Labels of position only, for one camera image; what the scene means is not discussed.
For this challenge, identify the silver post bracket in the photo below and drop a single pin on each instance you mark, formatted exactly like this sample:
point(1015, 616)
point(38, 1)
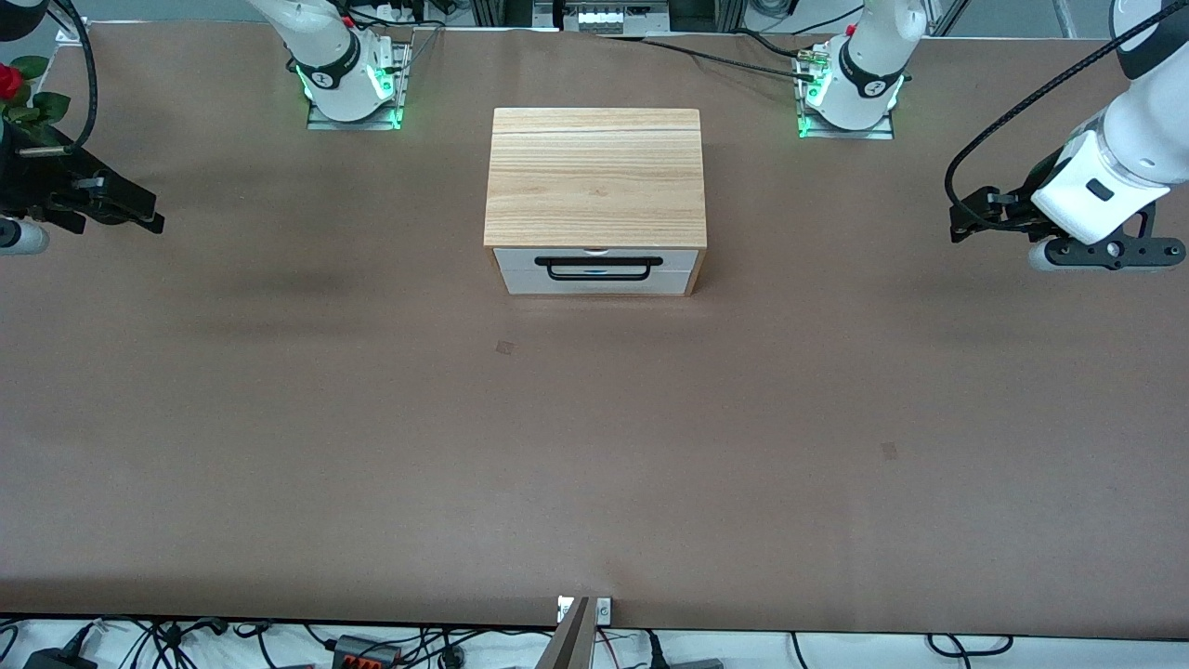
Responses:
point(604, 610)

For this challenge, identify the light wooden drawer cabinet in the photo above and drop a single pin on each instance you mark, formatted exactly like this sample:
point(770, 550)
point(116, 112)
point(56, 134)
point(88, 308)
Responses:
point(594, 177)

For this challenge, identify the white-fronted wooden drawer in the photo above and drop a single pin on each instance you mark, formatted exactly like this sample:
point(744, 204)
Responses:
point(520, 260)

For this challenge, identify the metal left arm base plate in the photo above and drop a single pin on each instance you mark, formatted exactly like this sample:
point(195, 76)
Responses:
point(882, 130)

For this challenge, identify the grey floor box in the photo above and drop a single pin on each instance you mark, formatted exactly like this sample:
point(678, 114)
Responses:
point(695, 663)

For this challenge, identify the white power strip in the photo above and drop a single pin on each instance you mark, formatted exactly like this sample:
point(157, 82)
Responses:
point(599, 17)

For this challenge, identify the red and black connector block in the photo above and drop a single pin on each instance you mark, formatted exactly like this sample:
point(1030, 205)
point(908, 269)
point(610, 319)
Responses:
point(364, 652)

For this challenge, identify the wooden camera post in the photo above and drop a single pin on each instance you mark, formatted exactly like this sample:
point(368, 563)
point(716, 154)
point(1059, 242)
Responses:
point(568, 646)

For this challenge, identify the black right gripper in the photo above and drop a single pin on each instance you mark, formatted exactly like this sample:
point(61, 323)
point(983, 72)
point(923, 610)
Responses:
point(37, 186)

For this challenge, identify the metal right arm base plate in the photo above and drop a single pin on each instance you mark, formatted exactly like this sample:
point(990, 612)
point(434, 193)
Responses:
point(401, 88)

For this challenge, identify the black aluminium frame profile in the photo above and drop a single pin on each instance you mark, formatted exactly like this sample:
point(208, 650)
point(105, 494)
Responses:
point(502, 11)

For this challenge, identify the black power adapter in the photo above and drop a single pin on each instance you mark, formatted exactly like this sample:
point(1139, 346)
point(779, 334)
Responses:
point(56, 658)

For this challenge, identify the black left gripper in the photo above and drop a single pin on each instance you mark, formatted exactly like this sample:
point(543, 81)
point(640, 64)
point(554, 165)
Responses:
point(1020, 206)

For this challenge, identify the brown table cover sheet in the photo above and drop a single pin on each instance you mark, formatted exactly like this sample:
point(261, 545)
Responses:
point(594, 465)

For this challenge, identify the red rose with leaves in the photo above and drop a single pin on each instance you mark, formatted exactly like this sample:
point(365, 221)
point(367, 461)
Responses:
point(9, 82)

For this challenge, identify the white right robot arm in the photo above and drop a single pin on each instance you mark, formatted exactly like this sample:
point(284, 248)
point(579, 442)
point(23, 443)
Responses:
point(334, 56)

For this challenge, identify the aluminium frame corner bracket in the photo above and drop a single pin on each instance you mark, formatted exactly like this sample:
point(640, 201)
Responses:
point(70, 32)

